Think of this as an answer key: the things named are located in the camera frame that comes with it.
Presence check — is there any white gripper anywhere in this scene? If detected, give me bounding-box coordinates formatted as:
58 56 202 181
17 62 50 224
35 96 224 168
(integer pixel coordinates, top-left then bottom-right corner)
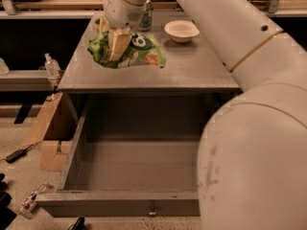
99 0 147 61

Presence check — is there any green rice chip bag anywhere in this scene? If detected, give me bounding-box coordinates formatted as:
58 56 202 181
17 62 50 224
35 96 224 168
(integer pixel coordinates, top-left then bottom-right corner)
87 31 166 69

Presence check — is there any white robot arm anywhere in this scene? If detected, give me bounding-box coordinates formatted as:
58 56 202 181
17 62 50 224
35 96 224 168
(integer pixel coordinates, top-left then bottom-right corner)
177 0 307 230

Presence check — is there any grey cabinet with top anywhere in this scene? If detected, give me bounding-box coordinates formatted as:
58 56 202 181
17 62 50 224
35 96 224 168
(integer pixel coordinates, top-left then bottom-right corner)
59 13 240 121

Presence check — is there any open grey top drawer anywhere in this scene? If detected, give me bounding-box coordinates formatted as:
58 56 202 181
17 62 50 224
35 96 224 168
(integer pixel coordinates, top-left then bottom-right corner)
38 95 218 217

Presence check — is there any metal drawer knob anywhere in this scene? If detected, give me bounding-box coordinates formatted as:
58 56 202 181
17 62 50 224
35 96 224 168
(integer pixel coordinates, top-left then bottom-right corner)
148 206 156 218

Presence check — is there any green yellow sponge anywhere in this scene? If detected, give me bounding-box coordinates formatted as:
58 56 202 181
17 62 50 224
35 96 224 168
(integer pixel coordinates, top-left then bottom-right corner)
94 19 100 31

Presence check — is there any green soda can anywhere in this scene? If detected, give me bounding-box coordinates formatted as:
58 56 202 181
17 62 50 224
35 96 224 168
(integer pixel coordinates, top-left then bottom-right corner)
138 1 153 32

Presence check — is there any white bowl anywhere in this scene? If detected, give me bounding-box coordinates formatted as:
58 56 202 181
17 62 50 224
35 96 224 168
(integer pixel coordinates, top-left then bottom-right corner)
164 20 200 43

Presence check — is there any clear plastic bottle on shelf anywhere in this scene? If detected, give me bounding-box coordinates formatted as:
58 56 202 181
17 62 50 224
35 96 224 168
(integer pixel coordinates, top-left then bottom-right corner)
45 53 60 78

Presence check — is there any wooden block stand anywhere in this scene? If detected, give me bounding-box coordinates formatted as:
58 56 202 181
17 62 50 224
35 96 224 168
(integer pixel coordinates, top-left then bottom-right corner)
22 93 76 172

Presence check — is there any black power adapter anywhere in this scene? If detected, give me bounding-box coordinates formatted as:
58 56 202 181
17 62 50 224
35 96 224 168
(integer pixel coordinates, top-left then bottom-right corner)
5 149 26 164

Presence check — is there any plastic bottle on floor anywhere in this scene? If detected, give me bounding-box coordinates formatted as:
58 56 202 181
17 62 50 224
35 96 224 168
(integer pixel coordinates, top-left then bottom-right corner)
17 182 53 219

